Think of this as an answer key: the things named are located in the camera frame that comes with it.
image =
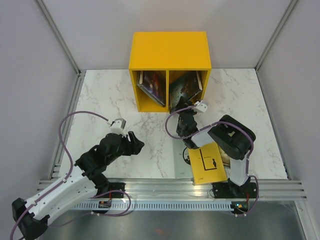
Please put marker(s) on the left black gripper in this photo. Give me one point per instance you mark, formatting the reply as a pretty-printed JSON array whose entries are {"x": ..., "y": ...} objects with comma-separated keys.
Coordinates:
[{"x": 131, "y": 149}]

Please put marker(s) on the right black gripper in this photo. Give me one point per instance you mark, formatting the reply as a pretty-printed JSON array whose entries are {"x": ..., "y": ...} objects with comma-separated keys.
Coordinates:
[{"x": 181, "y": 103}]

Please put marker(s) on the dark Wuthering Heights book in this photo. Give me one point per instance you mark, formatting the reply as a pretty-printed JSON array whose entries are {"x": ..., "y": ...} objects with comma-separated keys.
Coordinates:
[{"x": 187, "y": 86}]

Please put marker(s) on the clear plastic file folder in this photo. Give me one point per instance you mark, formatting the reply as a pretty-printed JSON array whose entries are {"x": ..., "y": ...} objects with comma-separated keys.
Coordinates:
[{"x": 182, "y": 166}]

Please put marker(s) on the yellow notebook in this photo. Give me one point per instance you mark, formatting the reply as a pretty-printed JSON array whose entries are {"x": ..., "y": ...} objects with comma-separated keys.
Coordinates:
[{"x": 207, "y": 165}]

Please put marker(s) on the green Alice Wonderland book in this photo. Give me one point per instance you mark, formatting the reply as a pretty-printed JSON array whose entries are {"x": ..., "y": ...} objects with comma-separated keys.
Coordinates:
[{"x": 225, "y": 158}]

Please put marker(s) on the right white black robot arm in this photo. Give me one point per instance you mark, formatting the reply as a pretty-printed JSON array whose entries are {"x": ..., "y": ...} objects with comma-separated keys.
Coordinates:
[{"x": 234, "y": 138}]

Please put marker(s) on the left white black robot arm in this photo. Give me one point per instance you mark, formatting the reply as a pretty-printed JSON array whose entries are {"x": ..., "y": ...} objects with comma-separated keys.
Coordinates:
[{"x": 85, "y": 179}]

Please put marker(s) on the yellow wooden two-slot shelf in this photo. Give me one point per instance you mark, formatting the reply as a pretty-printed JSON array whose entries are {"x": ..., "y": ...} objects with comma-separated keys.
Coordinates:
[{"x": 171, "y": 54}]

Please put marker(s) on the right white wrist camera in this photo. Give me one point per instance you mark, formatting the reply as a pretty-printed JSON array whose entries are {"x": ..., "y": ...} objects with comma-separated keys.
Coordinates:
[{"x": 201, "y": 106}]

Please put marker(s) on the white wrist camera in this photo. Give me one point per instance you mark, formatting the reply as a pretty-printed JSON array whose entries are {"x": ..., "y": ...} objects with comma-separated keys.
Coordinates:
[
  {"x": 201, "y": 106},
  {"x": 117, "y": 127}
]

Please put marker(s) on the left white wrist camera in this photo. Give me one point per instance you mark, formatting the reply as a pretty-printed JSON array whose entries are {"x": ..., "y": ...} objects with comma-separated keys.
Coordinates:
[{"x": 117, "y": 127}]

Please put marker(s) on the aluminium front rail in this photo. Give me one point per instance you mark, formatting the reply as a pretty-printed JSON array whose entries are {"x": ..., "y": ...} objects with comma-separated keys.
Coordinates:
[{"x": 166, "y": 188}]

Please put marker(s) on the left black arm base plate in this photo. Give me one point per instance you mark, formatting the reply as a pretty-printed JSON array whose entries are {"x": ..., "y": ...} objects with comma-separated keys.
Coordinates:
[{"x": 114, "y": 190}]

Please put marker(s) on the white slotted cable duct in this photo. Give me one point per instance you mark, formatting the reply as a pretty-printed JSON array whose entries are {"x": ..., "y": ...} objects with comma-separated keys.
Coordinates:
[{"x": 148, "y": 205}]

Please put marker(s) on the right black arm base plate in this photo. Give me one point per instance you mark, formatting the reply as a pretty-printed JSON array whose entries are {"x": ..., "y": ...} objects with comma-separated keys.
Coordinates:
[{"x": 224, "y": 190}]

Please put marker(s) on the left aluminium frame post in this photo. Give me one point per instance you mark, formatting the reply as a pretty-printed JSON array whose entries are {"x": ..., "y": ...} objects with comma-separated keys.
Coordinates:
[{"x": 57, "y": 34}]

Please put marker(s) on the aluminium frame post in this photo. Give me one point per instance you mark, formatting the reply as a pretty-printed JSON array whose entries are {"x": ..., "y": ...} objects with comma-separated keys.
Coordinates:
[
  {"x": 57, "y": 34},
  {"x": 277, "y": 31}
]

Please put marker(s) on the right aluminium frame post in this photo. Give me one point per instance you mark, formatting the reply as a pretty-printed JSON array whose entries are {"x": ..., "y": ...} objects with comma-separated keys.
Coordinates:
[{"x": 277, "y": 31}]

